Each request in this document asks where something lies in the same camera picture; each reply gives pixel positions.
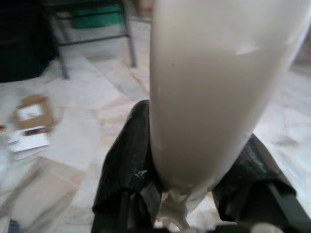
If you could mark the cardboard box with white label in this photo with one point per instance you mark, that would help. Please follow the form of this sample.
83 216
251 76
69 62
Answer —
36 114

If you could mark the black folding chair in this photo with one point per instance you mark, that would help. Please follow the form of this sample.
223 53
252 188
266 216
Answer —
131 43

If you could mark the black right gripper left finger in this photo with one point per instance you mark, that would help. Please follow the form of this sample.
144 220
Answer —
126 170

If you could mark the black bag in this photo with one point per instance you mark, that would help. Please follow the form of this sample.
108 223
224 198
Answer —
22 43

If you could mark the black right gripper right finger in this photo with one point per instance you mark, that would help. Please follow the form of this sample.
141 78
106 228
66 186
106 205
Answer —
255 182

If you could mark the white card box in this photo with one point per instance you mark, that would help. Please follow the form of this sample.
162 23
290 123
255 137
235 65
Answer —
29 142

